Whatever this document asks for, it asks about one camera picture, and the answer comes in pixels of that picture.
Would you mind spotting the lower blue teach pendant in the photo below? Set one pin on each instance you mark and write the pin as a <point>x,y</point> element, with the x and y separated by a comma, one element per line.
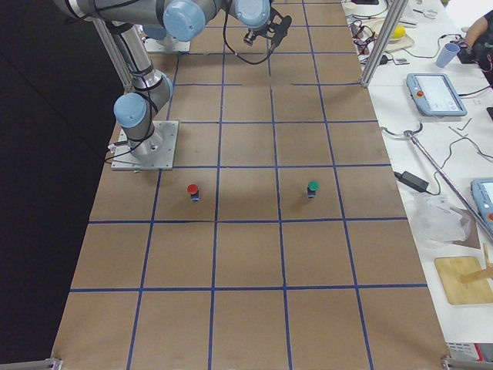
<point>482,192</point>

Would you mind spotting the green push button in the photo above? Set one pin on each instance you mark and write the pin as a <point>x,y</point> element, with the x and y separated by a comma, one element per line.
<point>312,188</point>

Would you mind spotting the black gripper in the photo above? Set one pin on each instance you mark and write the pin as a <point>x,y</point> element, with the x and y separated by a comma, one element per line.
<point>257,32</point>

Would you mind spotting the person forearm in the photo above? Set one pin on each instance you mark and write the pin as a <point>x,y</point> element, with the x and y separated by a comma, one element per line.
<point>479,28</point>

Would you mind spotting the blue plastic cup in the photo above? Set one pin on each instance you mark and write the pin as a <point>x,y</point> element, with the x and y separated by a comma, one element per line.
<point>447,53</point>

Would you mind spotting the red push button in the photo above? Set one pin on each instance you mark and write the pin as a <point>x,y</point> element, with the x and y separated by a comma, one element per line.
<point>194,192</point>

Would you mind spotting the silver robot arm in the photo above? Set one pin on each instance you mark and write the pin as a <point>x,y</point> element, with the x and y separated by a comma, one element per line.
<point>157,33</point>
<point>148,90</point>

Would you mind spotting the aluminium frame post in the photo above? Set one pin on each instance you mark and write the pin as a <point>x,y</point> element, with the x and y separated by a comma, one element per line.
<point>392,18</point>

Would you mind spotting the blue teach pendant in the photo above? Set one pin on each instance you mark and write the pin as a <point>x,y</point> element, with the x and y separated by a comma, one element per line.
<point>434,95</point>
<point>482,192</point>

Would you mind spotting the clear plastic bag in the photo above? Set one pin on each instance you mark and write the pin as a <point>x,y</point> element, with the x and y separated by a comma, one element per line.
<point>436,222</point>

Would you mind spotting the wooden cutting board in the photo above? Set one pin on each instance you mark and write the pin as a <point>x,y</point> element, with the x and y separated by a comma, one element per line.
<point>464,281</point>

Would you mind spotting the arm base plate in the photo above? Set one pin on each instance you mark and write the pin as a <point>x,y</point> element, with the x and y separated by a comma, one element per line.
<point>156,153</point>
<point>166,46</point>

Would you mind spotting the upper blue teach pendant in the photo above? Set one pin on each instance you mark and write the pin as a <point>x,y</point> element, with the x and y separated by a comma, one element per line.
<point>434,95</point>

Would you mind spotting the black power adapter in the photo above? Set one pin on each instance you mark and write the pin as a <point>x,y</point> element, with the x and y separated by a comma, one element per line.
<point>412,181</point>

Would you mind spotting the yellow lemon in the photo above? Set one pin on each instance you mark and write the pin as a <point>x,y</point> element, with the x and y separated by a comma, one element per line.
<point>399,32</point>

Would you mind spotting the metal rod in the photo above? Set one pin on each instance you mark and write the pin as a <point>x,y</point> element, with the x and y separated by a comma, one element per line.
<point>479,220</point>

